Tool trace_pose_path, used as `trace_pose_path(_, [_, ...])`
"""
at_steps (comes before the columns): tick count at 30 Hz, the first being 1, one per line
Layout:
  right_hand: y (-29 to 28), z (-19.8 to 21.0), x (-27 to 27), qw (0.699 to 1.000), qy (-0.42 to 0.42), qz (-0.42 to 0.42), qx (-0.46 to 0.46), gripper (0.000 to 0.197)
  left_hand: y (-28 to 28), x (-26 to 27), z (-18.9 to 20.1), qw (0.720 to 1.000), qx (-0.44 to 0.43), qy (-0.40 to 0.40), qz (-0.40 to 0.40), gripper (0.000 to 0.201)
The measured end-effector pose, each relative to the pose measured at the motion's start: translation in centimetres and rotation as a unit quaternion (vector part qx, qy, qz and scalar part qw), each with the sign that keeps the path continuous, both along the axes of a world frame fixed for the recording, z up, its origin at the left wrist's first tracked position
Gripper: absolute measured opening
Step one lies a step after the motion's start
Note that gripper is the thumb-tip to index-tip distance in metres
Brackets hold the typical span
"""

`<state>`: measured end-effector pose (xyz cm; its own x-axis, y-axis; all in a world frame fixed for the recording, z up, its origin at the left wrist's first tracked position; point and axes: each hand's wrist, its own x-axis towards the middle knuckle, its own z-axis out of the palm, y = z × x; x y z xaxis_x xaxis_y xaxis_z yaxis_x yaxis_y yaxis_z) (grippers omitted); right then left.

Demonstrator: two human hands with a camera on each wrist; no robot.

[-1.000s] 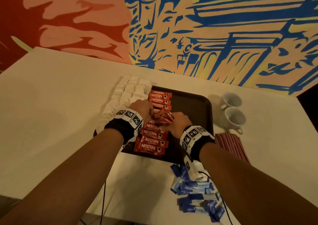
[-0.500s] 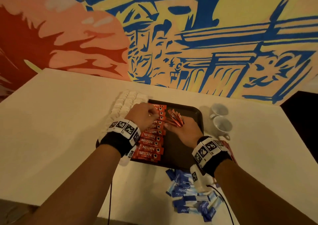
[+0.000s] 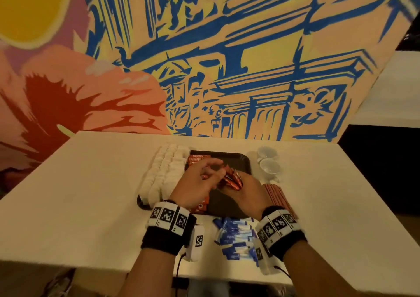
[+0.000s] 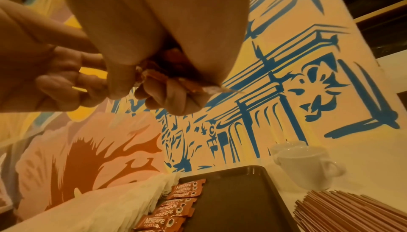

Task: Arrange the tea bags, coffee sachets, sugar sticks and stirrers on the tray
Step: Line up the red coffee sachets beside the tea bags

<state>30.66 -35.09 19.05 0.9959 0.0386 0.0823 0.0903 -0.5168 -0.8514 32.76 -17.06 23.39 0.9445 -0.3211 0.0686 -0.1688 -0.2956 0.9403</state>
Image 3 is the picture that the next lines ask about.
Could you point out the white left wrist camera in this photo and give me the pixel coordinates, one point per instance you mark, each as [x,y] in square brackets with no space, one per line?
[195,241]

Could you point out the person's right forearm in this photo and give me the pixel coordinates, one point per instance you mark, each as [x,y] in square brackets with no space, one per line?
[318,274]

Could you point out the pile of blue sugar sachets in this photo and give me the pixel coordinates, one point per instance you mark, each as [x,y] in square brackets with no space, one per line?
[235,238]

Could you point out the person's left hand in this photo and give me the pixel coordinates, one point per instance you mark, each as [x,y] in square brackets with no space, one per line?
[193,185]

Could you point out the row of red Nescafe sachets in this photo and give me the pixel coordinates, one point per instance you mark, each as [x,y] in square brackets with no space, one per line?
[197,154]

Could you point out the dark brown tray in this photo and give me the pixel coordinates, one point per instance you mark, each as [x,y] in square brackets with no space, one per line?
[236,162]

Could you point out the person's right hand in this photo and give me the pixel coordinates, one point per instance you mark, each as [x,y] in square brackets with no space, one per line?
[253,198]

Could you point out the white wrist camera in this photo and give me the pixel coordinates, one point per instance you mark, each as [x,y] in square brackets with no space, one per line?
[195,241]
[261,259]

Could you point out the black wristband with markers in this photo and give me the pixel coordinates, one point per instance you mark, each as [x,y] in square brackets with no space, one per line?
[167,228]
[281,231]

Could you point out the black right wristband with markers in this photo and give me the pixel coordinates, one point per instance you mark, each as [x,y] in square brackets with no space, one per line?
[281,231]

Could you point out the black left wristband with markers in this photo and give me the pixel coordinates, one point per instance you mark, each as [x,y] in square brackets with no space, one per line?
[167,228]

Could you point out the row of tea bags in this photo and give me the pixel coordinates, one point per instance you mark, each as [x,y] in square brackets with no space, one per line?
[164,172]

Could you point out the small white cup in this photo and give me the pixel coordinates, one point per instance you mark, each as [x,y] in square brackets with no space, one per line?
[267,152]
[270,167]

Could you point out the bundle of red stir sticks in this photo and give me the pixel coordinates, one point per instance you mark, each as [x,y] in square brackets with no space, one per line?
[282,198]

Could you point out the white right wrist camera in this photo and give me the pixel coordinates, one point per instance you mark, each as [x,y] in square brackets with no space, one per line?
[261,259]

